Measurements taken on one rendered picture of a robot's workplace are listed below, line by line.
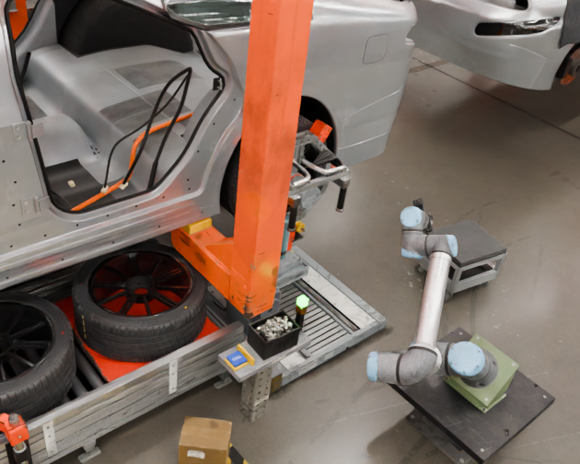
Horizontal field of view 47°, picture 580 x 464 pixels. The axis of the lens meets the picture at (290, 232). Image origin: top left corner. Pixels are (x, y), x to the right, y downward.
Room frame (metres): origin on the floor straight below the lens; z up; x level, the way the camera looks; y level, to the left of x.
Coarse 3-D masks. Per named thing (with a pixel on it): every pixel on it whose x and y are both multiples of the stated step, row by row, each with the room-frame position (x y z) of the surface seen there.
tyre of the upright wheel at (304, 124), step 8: (304, 120) 3.18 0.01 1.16; (304, 128) 3.16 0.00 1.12; (240, 144) 2.98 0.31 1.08; (232, 160) 2.93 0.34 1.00; (232, 168) 2.92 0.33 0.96; (224, 176) 2.93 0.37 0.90; (232, 176) 2.89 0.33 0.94; (224, 184) 2.91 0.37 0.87; (232, 184) 2.87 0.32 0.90; (224, 192) 2.91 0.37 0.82; (232, 192) 2.87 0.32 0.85; (224, 200) 2.94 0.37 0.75; (232, 200) 2.87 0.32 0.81; (232, 208) 2.88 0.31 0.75
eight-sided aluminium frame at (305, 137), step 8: (296, 136) 3.07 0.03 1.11; (304, 136) 3.07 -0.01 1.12; (312, 136) 3.09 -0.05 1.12; (296, 144) 3.02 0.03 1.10; (304, 144) 3.06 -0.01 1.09; (312, 144) 3.16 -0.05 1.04; (320, 144) 3.14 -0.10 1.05; (320, 152) 3.17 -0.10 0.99; (328, 168) 3.21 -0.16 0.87; (320, 176) 3.23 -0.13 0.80; (328, 184) 3.22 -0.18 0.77; (320, 192) 3.20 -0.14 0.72; (304, 208) 3.12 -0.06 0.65; (296, 216) 3.07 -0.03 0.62; (304, 216) 3.11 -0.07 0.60
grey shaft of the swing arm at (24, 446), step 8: (8, 416) 1.58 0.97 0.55; (16, 416) 1.58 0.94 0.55; (16, 424) 1.57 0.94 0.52; (24, 440) 1.62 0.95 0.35; (8, 448) 1.57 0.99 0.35; (16, 448) 1.56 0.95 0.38; (24, 448) 1.58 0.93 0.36; (8, 456) 1.57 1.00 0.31; (16, 456) 1.55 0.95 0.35; (24, 456) 1.57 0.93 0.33
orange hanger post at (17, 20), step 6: (18, 0) 4.34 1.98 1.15; (24, 0) 4.37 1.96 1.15; (12, 6) 4.30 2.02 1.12; (18, 6) 4.34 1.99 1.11; (24, 6) 4.36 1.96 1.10; (12, 12) 4.30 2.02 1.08; (18, 12) 4.33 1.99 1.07; (24, 12) 4.36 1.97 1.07; (12, 18) 4.30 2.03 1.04; (18, 18) 4.33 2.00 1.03; (24, 18) 4.36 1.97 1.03; (12, 24) 4.30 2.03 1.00; (18, 24) 4.33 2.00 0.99; (24, 24) 4.35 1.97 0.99; (12, 30) 4.29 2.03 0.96; (18, 30) 4.32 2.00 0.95
